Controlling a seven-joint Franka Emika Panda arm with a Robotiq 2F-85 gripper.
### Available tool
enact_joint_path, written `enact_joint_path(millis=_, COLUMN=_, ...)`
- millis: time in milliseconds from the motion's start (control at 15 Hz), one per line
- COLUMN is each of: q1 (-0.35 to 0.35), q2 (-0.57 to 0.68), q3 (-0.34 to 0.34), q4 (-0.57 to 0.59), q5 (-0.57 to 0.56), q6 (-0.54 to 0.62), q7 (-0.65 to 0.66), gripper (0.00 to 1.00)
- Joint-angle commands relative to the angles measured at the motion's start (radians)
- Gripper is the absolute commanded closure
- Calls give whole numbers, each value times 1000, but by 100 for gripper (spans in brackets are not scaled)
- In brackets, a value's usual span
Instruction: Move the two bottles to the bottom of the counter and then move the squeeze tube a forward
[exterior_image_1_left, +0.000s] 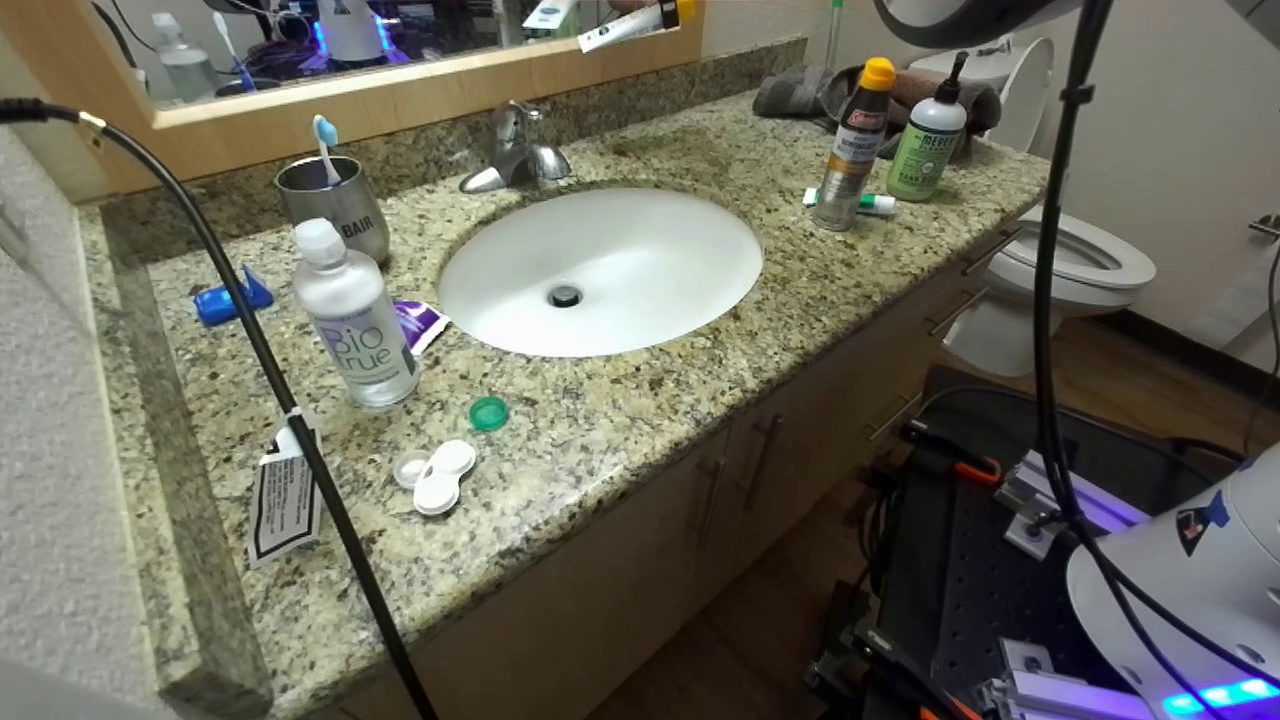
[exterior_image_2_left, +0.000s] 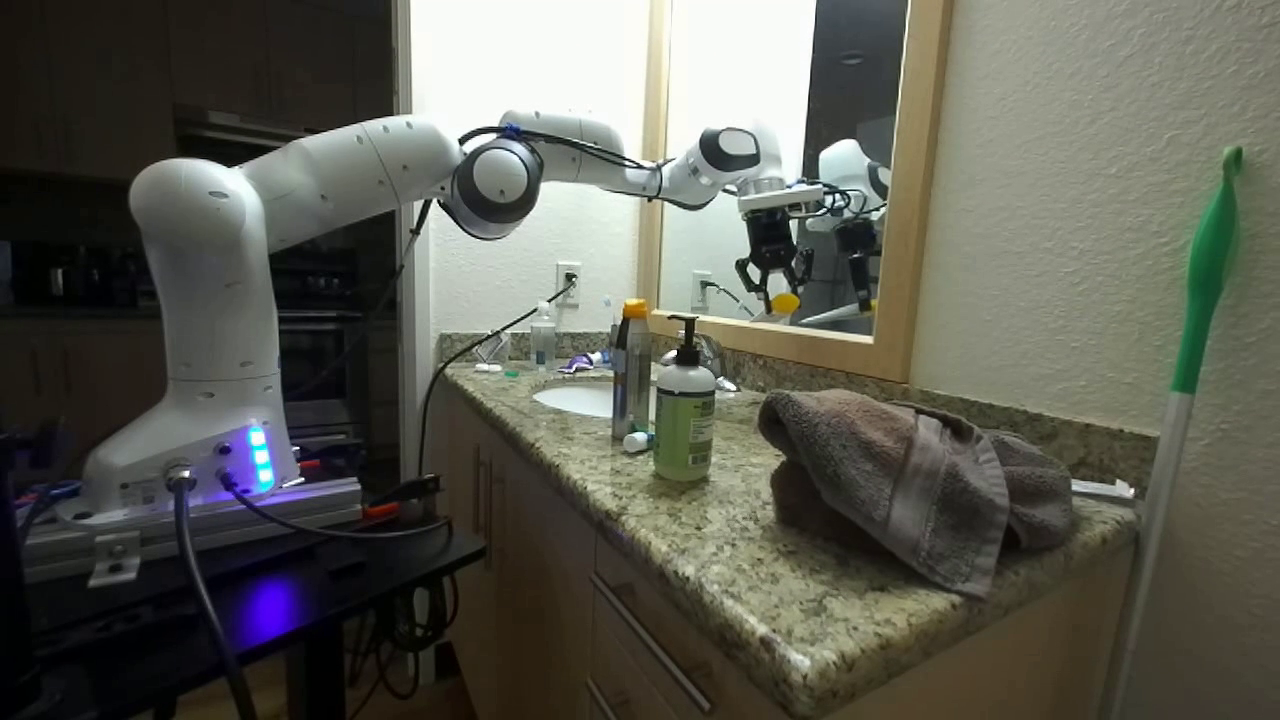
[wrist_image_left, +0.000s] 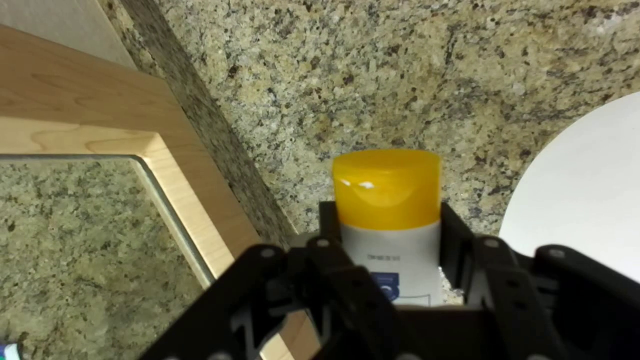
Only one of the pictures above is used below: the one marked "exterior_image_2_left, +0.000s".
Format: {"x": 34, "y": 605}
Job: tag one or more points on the small white flat item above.
{"x": 1106, "y": 490}

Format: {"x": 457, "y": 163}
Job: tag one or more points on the white wall outlet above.
{"x": 570, "y": 283}

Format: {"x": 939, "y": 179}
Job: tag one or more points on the orange cap spray can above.
{"x": 631, "y": 375}

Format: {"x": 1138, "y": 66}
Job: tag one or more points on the clear contact solution bottle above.
{"x": 545, "y": 341}

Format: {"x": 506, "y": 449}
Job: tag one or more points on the brown grey towel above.
{"x": 904, "y": 487}

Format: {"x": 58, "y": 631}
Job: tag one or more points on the green toothpaste tube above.
{"x": 638, "y": 441}

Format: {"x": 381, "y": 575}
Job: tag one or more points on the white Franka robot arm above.
{"x": 212, "y": 292}

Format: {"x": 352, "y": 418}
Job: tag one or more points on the chrome sink faucet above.
{"x": 722, "y": 362}

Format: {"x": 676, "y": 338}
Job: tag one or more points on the wooden vanity cabinet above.
{"x": 535, "y": 586}

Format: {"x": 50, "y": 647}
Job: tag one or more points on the green label soap pump bottle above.
{"x": 686, "y": 415}

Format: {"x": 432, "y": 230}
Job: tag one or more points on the orange black clamp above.
{"x": 393, "y": 511}

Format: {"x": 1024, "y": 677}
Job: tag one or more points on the white oval sink basin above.
{"x": 575, "y": 397}

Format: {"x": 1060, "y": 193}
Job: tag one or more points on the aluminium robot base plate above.
{"x": 203, "y": 517}

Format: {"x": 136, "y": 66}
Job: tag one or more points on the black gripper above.
{"x": 770, "y": 241}

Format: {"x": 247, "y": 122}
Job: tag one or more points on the purple white packet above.
{"x": 585, "y": 362}

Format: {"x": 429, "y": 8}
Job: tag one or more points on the black robot table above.
{"x": 266, "y": 605}

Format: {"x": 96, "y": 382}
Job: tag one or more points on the dark shelving unit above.
{"x": 81, "y": 267}

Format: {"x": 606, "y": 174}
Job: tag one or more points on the wood framed wall mirror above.
{"x": 920, "y": 201}

